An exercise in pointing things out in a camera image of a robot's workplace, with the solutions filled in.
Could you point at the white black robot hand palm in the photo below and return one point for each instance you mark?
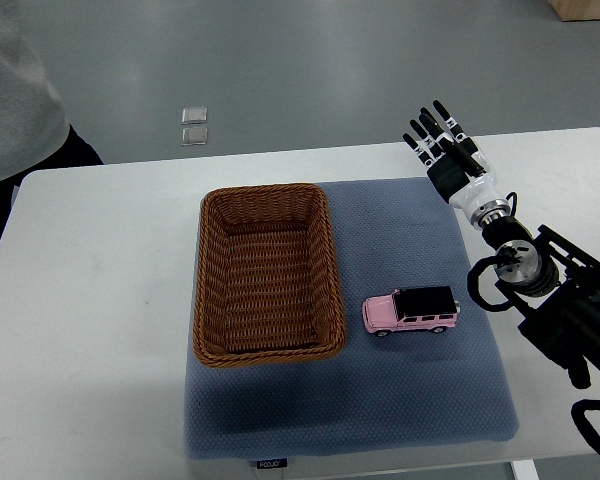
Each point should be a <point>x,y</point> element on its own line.
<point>475,195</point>

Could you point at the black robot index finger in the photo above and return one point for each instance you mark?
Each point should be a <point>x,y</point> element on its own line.
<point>454,127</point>

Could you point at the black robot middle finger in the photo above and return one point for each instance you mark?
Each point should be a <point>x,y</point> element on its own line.
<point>434,131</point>

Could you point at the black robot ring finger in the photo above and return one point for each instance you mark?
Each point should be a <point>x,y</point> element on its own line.
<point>436,149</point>

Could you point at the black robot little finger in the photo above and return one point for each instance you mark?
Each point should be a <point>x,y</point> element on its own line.
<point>421,152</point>

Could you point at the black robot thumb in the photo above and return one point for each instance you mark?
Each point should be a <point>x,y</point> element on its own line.
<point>464,160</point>

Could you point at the pink toy car black roof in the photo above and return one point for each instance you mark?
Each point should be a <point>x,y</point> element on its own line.
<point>423,309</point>

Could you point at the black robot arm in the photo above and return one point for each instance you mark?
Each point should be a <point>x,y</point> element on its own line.
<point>554,284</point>

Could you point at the brown wicker basket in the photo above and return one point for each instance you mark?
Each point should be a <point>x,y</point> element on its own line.
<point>268,287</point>

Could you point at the wooden box corner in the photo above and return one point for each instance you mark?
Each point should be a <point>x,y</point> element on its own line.
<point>576,10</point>

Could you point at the blue grey cushion mat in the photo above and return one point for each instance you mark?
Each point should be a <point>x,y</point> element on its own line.
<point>408,389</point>

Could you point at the upper metal floor plate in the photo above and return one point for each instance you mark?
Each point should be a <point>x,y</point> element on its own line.
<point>194,115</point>

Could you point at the person in grey sweater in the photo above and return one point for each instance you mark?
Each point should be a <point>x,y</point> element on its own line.
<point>34,128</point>

